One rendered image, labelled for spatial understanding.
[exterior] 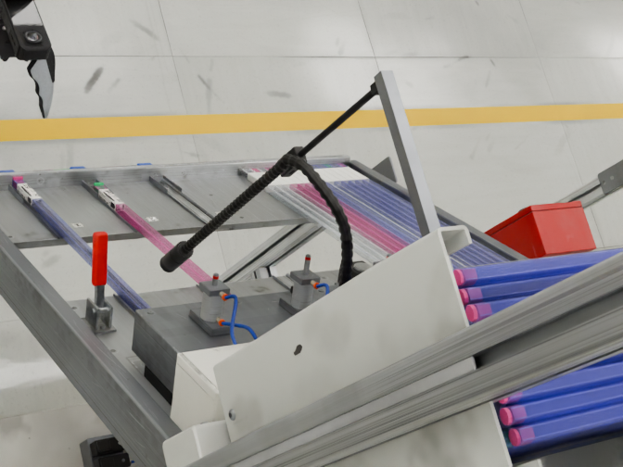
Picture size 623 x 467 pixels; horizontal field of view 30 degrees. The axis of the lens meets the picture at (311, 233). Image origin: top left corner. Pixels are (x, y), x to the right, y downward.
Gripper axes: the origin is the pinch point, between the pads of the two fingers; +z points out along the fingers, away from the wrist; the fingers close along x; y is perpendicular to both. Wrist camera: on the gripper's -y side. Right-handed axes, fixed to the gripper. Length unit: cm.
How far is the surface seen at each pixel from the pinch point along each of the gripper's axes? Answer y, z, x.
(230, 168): -3.5, 8.5, -34.8
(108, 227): -20.1, 9.9, -7.1
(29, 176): -3.5, 8.1, -1.8
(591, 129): 74, 32, -203
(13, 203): -9.0, 9.9, 2.3
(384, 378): -106, -16, 14
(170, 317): -59, 4, 3
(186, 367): -72, 2, 8
